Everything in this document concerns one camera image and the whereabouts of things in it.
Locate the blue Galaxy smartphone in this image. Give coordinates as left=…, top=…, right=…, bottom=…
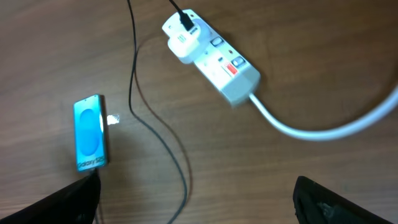
left=73, top=94, right=108, bottom=172

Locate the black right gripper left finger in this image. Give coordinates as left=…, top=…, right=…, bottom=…
left=1, top=171, right=101, bottom=224

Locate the black charging cable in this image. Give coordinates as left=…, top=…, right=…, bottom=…
left=90, top=0, right=195, bottom=224

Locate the white power strip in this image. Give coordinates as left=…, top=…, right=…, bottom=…
left=162, top=9, right=261, bottom=106

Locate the white power strip cord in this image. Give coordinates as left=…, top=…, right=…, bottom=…
left=248, top=83, right=398, bottom=142

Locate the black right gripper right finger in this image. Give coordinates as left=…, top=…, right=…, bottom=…
left=293, top=176, right=392, bottom=224

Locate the white charger adapter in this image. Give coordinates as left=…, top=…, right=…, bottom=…
left=166, top=19, right=211, bottom=64

